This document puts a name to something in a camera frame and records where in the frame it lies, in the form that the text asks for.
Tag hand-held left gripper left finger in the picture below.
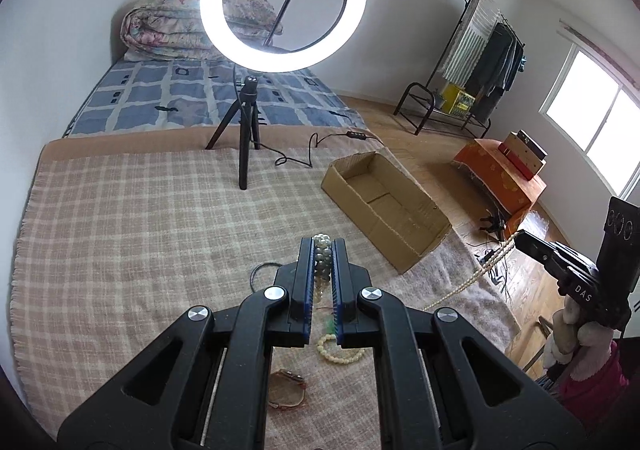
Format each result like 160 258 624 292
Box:
56 236 321 450

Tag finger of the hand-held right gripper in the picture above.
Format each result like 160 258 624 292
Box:
515 229 576 282

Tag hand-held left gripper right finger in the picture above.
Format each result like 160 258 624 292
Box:
330 237 587 450

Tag long pearl necklace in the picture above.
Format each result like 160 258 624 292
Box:
425 230 522 314

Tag green glass bead bracelet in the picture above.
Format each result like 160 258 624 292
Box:
311 233 337 332

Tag brown strap wrist watch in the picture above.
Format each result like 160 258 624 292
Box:
268 369 307 410

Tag cardboard box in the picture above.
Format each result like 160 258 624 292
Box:
320 151 453 274

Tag pink sleeved forearm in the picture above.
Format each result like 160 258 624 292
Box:
557 321 632 412

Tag person's right hand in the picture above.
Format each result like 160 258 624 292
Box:
546 306 584 367

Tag black clamp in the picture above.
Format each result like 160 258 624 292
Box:
480 213 512 234

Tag orange cloth covered table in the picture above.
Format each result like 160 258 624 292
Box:
452 137 549 241

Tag grey metal stand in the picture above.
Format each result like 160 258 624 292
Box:
524 316 553 373

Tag dark flat box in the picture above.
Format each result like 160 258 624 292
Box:
517 129 550 162

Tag window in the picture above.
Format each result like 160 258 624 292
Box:
540 22 640 199

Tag beige plaid blanket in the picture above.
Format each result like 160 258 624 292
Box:
12 144 522 433

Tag yellow box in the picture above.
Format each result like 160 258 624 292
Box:
440 83 476 117

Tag dark hanging clothes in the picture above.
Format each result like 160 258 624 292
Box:
467 23 526 107

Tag black metal clothes rack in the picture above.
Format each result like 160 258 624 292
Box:
394 0 526 139

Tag striped hanging cloth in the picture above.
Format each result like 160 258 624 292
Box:
440 0 502 82

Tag brown blanket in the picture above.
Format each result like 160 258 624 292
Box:
39 123 388 165

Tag blue checked bed sheet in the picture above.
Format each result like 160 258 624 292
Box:
65 55 369 139

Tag folded floral quilt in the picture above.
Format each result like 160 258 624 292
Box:
122 0 287 62

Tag tangle of cables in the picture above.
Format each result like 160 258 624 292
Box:
467 243 517 303

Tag cream bead bracelet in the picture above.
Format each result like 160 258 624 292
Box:
316 334 367 367

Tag thin black cord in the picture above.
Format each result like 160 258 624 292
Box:
249 262 282 292

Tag white ring light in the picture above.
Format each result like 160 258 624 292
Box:
200 0 368 72

